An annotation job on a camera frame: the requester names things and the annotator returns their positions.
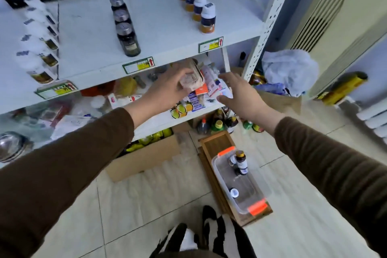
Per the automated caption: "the person's left hand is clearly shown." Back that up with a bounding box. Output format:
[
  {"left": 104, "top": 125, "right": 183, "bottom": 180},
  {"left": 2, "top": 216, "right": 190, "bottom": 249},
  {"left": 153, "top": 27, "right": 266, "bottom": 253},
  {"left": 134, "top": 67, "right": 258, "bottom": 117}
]
[{"left": 143, "top": 63, "right": 195, "bottom": 119}]

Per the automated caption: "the person's right hand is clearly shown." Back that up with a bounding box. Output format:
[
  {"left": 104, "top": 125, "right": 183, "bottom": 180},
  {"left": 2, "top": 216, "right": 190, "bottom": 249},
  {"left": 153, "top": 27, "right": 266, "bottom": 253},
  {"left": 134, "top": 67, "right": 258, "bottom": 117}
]
[{"left": 216, "top": 72, "right": 273, "bottom": 123}]

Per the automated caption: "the small clear plastic packet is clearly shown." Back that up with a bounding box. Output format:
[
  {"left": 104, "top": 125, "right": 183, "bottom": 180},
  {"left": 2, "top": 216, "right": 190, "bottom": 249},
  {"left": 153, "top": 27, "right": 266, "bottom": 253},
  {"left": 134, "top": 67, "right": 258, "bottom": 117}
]
[{"left": 180, "top": 58, "right": 206, "bottom": 92}]

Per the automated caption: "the person's right forearm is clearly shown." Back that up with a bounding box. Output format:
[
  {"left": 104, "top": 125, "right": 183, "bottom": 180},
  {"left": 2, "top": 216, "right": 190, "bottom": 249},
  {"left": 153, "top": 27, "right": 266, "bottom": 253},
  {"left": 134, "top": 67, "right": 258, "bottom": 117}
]
[{"left": 257, "top": 107, "right": 387, "bottom": 256}]

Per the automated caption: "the person's left forearm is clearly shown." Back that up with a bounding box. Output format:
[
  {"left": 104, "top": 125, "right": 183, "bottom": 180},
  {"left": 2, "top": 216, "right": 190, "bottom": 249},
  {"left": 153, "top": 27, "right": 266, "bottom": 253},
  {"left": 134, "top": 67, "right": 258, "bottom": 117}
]
[{"left": 0, "top": 97, "right": 152, "bottom": 258}]

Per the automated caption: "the white and blue packet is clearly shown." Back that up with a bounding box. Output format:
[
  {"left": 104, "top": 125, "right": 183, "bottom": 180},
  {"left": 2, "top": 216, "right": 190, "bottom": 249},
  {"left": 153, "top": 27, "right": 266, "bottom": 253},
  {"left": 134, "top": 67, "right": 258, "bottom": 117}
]
[{"left": 212, "top": 79, "right": 233, "bottom": 100}]

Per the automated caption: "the blue striped packet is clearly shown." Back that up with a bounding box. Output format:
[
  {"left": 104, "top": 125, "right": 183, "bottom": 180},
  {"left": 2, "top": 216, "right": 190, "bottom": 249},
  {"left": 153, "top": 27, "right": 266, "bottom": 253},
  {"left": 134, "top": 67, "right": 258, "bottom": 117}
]
[{"left": 184, "top": 92, "right": 207, "bottom": 112}]

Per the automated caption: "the fruit print packet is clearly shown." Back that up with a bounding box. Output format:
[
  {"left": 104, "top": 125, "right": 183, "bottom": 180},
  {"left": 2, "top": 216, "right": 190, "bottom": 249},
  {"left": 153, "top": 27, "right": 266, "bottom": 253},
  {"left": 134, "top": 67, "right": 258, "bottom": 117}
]
[{"left": 170, "top": 101, "right": 194, "bottom": 119}]

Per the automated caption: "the brown bottle with white label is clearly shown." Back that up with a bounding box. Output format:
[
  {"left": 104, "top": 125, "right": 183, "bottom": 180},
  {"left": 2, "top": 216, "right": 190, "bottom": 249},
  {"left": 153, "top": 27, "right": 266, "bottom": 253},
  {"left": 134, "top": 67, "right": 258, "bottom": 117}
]
[{"left": 226, "top": 116, "right": 239, "bottom": 134}]

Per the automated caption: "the white and red tube packet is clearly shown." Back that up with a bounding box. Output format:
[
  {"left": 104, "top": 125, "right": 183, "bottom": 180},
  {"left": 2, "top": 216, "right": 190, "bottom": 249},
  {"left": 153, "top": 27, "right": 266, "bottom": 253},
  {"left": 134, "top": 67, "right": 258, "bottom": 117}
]
[{"left": 200, "top": 64, "right": 223, "bottom": 97}]

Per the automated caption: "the dark bottle with orange cap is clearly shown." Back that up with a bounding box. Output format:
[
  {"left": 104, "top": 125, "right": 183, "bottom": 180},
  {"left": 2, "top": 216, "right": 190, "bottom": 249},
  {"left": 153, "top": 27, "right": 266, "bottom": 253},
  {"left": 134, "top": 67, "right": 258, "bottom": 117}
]
[{"left": 197, "top": 117, "right": 210, "bottom": 134}]

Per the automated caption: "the shiny gold snack packet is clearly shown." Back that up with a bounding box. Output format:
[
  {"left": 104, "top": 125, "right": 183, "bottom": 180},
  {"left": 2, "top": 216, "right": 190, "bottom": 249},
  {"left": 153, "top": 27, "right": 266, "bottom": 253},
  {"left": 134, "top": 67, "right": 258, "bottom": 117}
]
[{"left": 249, "top": 70, "right": 267, "bottom": 86}]

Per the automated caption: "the wooden tray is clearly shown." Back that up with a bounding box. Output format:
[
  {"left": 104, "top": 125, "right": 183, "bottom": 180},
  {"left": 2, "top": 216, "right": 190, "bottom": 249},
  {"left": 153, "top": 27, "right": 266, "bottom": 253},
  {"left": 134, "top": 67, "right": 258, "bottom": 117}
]
[{"left": 198, "top": 130, "right": 273, "bottom": 227}]

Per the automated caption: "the blue plastic bag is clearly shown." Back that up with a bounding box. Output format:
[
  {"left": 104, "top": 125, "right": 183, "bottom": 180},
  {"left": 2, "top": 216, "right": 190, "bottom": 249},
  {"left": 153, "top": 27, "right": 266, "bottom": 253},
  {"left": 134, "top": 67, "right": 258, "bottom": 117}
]
[{"left": 254, "top": 82, "right": 286, "bottom": 96}]

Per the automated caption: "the green and yellow price label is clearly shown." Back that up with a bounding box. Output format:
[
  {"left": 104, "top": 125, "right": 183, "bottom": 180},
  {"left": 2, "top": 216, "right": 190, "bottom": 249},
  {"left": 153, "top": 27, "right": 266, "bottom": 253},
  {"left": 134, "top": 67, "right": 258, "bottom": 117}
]
[
  {"left": 199, "top": 36, "right": 224, "bottom": 53},
  {"left": 35, "top": 82, "right": 78, "bottom": 100},
  {"left": 122, "top": 57, "right": 155, "bottom": 75}
]

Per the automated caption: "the group of yellow-green bottles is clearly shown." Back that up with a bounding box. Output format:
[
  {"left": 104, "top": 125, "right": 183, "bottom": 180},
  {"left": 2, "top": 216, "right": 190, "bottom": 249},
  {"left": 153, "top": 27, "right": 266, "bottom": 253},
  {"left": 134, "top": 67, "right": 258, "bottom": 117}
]
[{"left": 124, "top": 128, "right": 174, "bottom": 153}]

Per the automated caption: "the yellow bag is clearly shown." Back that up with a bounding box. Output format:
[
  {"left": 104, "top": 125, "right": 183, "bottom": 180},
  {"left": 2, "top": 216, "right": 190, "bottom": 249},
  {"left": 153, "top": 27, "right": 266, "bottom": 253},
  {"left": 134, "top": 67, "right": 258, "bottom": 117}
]
[{"left": 115, "top": 76, "right": 138, "bottom": 97}]

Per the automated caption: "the white box with red print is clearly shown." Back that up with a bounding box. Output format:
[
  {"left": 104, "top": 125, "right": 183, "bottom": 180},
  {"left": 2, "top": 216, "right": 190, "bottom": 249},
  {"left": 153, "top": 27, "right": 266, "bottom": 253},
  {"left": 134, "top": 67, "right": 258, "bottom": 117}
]
[{"left": 108, "top": 94, "right": 143, "bottom": 110}]

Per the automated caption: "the brown bottle with yellow cap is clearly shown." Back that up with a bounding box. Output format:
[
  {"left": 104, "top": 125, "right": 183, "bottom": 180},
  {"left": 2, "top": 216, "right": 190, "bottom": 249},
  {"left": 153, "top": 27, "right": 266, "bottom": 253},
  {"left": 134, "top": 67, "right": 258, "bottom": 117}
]
[{"left": 229, "top": 150, "right": 249, "bottom": 176}]

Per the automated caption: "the white metal shelf unit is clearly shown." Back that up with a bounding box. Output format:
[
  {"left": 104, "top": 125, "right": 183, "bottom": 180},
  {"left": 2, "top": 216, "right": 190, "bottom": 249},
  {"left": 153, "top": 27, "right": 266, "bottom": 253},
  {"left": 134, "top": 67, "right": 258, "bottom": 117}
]
[{"left": 0, "top": 0, "right": 302, "bottom": 171}]

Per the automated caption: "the white plastic bag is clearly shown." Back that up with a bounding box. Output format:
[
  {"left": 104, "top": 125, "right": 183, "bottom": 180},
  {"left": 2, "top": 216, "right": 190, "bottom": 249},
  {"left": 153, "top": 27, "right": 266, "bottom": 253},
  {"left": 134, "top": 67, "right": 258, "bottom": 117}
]
[{"left": 261, "top": 49, "right": 320, "bottom": 98}]

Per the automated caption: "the dark bottle with silver cap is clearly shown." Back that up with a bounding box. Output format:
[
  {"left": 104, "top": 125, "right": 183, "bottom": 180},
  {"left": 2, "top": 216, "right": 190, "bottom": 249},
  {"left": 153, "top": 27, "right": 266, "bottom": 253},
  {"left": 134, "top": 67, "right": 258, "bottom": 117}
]
[
  {"left": 113, "top": 9, "right": 132, "bottom": 25},
  {"left": 116, "top": 23, "right": 141, "bottom": 57},
  {"left": 109, "top": 0, "right": 128, "bottom": 12}
]

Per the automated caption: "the cardboard box of yellow bottles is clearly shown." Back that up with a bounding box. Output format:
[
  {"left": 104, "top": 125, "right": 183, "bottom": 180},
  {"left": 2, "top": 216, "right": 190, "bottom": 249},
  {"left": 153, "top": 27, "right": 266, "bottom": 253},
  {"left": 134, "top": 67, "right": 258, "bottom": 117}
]
[{"left": 104, "top": 128, "right": 182, "bottom": 183}]

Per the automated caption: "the orange-red packet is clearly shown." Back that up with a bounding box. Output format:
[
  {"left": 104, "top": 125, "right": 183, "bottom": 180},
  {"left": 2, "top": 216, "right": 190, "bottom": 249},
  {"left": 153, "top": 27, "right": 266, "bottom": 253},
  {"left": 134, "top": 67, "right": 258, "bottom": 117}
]
[{"left": 80, "top": 81, "right": 115, "bottom": 97}]

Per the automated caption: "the clear container with orange latches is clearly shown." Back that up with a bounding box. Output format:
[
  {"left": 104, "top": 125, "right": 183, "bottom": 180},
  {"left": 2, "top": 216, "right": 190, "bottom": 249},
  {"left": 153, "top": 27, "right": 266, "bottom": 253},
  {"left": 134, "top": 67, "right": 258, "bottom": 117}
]
[{"left": 211, "top": 146, "right": 270, "bottom": 217}]

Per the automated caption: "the white paper packet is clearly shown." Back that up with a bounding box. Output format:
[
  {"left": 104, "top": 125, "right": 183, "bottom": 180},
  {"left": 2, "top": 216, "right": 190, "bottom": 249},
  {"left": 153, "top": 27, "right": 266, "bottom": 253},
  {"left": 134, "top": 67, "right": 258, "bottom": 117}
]
[{"left": 50, "top": 115, "right": 92, "bottom": 140}]

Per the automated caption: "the gold cylinder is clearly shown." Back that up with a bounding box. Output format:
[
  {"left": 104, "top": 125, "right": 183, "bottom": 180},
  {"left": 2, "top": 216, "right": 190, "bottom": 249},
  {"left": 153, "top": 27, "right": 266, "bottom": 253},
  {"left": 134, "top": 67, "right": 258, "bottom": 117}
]
[{"left": 316, "top": 71, "right": 369, "bottom": 106}]

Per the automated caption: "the black and white shoe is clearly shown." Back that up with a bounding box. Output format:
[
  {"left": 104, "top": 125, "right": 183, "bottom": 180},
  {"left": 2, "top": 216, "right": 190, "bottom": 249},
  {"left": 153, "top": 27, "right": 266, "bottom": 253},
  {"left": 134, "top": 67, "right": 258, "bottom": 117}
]
[
  {"left": 150, "top": 223, "right": 199, "bottom": 258},
  {"left": 200, "top": 205, "right": 258, "bottom": 258}
]

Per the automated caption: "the beige cabinet with vent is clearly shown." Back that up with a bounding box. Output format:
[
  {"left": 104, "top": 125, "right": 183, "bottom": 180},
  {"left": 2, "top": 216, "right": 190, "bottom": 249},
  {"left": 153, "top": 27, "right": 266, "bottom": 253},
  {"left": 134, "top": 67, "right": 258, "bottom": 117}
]
[{"left": 284, "top": 0, "right": 387, "bottom": 99}]

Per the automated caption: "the white radiator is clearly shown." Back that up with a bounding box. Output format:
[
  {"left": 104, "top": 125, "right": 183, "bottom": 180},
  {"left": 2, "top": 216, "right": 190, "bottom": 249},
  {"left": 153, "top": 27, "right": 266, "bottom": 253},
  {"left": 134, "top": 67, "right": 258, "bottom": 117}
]
[{"left": 342, "top": 97, "right": 387, "bottom": 146}]

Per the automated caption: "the steel bowl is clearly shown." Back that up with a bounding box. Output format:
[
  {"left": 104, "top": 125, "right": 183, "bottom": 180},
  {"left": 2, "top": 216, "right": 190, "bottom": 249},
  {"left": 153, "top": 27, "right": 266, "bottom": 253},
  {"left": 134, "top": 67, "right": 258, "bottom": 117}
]
[{"left": 0, "top": 132, "right": 34, "bottom": 163}]

